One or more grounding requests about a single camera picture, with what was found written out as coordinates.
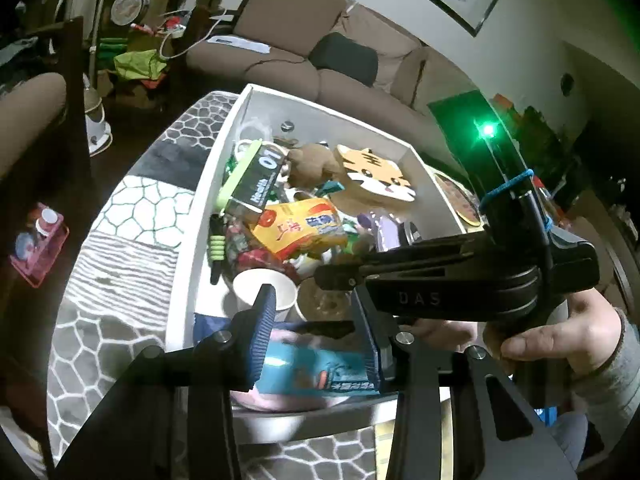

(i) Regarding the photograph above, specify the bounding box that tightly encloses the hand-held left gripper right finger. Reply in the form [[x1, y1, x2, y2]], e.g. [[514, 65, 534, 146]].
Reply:
[[349, 290, 578, 480]]

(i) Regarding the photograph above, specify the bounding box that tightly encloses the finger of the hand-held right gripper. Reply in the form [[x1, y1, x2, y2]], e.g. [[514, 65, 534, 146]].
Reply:
[[292, 317, 358, 341], [314, 234, 483, 292]]

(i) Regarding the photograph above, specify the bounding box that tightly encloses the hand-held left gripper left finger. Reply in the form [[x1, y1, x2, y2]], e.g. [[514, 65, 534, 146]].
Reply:
[[50, 284, 279, 480]]

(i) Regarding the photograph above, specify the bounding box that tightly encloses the blue tissue packet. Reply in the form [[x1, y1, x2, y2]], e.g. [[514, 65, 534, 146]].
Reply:
[[255, 340, 386, 401]]

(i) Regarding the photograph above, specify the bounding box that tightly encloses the white storage box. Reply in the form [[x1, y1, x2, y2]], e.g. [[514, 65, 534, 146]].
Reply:
[[167, 85, 483, 416]]

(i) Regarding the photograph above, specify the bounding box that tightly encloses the person's right forearm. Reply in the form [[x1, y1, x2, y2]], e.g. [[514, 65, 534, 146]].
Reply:
[[570, 310, 640, 421]]

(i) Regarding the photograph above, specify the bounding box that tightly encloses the person's right hand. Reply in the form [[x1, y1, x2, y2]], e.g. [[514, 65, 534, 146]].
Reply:
[[415, 290, 626, 378]]

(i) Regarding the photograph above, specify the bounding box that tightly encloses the brown round paper bowl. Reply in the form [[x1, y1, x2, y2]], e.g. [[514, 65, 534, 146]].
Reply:
[[299, 280, 353, 323]]

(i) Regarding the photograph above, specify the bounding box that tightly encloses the purple plastic packet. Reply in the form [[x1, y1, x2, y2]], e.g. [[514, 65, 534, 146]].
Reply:
[[370, 212, 416, 253]]

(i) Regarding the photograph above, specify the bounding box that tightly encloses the round blue white tin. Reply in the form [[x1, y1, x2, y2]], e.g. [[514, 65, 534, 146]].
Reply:
[[402, 222, 431, 248]]

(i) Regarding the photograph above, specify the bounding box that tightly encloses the white paper cup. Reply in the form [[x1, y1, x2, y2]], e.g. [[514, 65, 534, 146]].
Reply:
[[232, 269, 300, 323]]

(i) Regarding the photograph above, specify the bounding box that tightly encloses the red packet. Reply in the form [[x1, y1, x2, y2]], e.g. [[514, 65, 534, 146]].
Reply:
[[227, 247, 281, 271]]

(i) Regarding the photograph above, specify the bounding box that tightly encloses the tiger face shaped pad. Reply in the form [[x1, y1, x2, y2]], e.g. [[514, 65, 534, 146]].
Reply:
[[334, 144, 418, 203]]

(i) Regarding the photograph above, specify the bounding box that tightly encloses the round colourful printed dish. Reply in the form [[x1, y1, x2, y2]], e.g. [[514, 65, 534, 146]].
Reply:
[[432, 170, 483, 226]]

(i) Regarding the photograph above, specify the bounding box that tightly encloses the orange snack packet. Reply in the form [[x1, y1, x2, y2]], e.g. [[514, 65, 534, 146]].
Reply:
[[250, 197, 351, 261]]

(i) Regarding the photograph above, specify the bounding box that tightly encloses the black tool with green rings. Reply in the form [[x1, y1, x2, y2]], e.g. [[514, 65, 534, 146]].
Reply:
[[207, 214, 228, 286]]

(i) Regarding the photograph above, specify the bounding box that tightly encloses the brown plush toy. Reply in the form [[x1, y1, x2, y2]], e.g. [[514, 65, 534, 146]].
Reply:
[[287, 142, 346, 191]]

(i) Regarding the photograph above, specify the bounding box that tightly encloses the black box with green edge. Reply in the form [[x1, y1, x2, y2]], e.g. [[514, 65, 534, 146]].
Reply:
[[215, 139, 288, 221]]

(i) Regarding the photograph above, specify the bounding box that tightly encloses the grey white patterned blanket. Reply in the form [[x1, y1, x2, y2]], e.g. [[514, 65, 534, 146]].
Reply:
[[47, 91, 401, 480]]

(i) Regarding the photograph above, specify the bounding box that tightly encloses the beige sofa cushion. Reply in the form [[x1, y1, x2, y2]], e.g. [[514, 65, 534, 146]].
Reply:
[[340, 7, 426, 106], [400, 47, 481, 126]]

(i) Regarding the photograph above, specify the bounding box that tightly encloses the black cushion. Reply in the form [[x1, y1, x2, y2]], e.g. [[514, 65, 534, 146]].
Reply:
[[310, 32, 379, 86]]

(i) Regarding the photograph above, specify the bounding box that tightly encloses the brown sofa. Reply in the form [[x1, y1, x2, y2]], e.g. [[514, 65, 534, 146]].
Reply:
[[186, 0, 481, 161]]

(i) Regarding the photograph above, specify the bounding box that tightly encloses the pink tray with bottles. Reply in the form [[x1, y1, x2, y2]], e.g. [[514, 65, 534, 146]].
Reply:
[[9, 202, 70, 288]]

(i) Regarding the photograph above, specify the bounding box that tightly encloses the white paper sheet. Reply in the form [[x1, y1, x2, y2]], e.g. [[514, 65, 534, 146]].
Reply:
[[207, 35, 271, 55]]

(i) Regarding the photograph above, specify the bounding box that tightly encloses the white floor appliance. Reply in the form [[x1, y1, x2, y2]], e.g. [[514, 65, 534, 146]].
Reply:
[[82, 75, 113, 153]]

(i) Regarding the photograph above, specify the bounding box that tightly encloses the green bag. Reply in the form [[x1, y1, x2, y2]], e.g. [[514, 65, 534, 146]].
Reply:
[[114, 49, 166, 81]]

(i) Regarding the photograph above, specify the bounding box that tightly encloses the brown upholstered chair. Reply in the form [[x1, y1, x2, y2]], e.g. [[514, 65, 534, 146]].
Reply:
[[0, 72, 68, 181]]

